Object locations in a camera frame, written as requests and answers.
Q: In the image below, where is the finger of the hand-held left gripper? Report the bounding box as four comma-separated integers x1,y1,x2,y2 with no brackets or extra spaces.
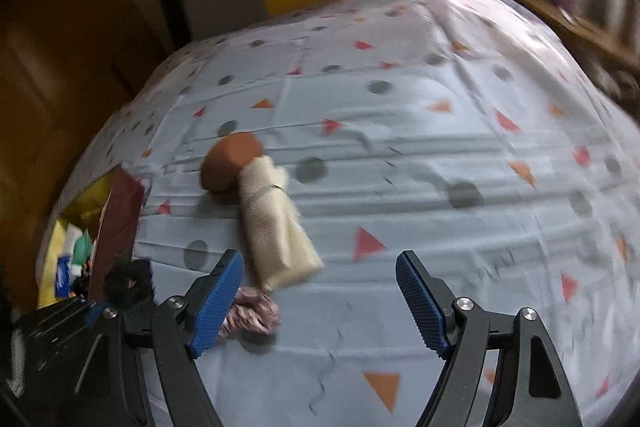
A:
84,299,117,324

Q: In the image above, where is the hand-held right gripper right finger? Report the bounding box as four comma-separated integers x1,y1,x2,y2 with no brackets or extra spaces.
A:
394,250,584,427

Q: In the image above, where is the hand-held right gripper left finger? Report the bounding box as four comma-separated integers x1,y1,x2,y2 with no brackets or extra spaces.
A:
70,248,245,427

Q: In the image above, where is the black fluffy cloth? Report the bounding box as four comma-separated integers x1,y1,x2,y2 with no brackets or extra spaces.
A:
103,258,153,308

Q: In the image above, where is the blue white tissue packet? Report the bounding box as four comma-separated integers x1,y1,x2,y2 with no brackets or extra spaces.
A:
55,254,74,298

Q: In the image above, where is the yellow box with brown flap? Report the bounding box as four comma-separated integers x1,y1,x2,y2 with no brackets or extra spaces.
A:
37,167,146,303

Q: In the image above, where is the cream cloth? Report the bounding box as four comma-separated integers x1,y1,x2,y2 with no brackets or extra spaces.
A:
235,155,325,292

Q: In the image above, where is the brown sock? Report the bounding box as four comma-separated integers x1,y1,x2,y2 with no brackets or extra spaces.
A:
200,132,265,194

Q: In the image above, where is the green cloth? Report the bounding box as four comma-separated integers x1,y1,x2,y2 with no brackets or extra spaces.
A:
72,229,96,265

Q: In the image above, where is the patterned white bed sheet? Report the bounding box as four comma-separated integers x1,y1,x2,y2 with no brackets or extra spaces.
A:
35,0,640,427

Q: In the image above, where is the wooden wardrobe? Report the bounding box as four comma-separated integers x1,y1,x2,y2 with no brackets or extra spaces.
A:
0,0,171,308

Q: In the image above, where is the wooden desk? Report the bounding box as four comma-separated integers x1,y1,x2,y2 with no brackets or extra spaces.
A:
500,0,640,72

